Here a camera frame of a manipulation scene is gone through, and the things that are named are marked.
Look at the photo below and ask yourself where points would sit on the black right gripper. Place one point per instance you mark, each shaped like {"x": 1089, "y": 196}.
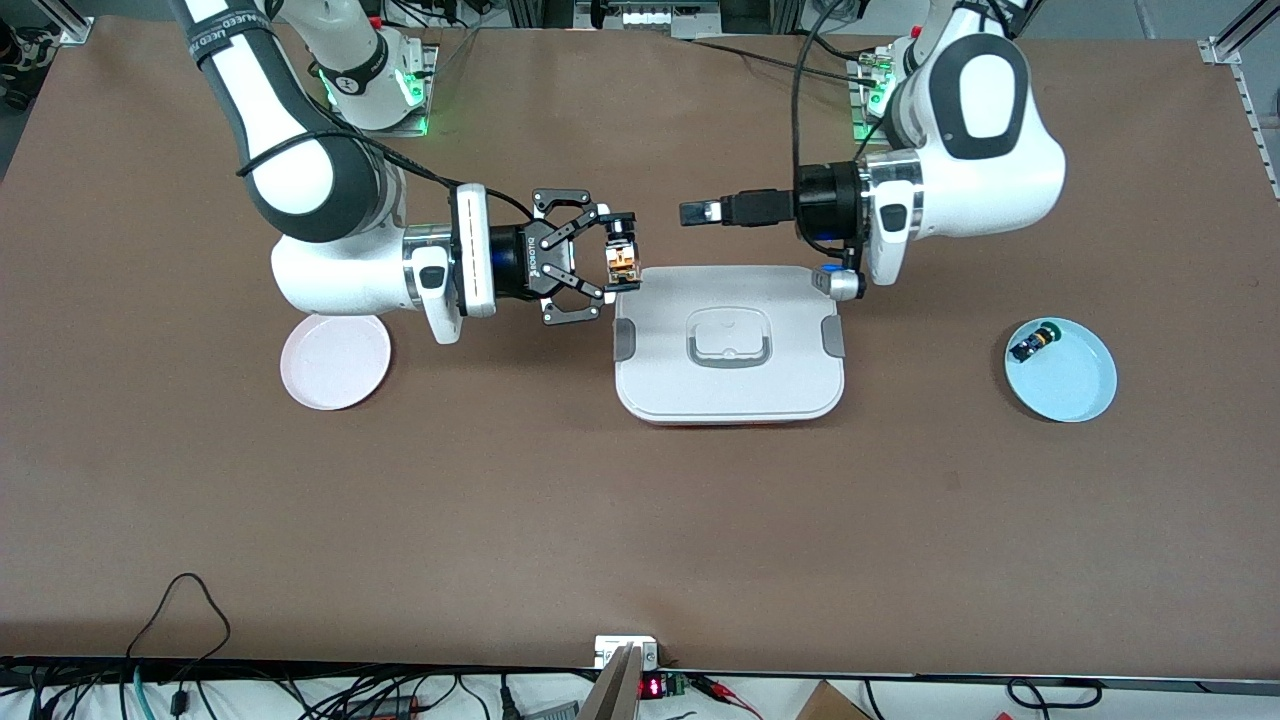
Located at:
{"x": 522, "y": 262}

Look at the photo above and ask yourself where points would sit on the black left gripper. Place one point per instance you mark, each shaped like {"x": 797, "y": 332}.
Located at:
{"x": 822, "y": 203}

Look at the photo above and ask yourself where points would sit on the orange push-button switch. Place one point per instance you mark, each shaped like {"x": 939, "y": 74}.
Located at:
{"x": 623, "y": 262}

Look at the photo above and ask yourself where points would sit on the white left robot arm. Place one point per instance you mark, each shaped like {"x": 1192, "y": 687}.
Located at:
{"x": 1000, "y": 180}

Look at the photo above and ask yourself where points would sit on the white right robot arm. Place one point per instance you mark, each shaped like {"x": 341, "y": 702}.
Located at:
{"x": 300, "y": 190}

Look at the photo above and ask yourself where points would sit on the white lidded storage box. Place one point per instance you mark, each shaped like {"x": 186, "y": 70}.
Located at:
{"x": 730, "y": 385}

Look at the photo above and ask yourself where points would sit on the brown cardboard box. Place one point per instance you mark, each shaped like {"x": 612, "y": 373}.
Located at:
{"x": 830, "y": 705}

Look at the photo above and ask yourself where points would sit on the pink round plate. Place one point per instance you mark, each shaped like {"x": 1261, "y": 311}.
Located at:
{"x": 335, "y": 370}

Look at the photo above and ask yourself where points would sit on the light blue round plate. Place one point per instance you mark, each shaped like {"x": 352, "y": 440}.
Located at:
{"x": 1070, "y": 385}

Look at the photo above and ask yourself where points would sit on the red digit display module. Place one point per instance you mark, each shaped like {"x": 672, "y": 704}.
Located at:
{"x": 662, "y": 686}

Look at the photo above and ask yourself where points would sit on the black power adapter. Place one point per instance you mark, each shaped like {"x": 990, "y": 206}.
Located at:
{"x": 385, "y": 707}

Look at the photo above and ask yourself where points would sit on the aluminium corner profile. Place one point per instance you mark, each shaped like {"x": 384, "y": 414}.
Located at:
{"x": 65, "y": 25}
{"x": 1240, "y": 45}

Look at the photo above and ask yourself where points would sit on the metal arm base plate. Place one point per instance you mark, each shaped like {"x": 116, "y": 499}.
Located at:
{"x": 400, "y": 128}
{"x": 862, "y": 100}

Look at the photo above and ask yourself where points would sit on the metal frame with light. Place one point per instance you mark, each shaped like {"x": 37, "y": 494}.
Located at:
{"x": 650, "y": 18}

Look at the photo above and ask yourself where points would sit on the green push-button switch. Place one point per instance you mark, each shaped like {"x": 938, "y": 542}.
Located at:
{"x": 1033, "y": 343}

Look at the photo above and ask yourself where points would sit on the white mount bracket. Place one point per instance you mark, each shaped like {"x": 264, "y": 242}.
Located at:
{"x": 605, "y": 648}

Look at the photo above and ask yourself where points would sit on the aluminium camera mount bar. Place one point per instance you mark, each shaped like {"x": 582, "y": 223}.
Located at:
{"x": 615, "y": 690}

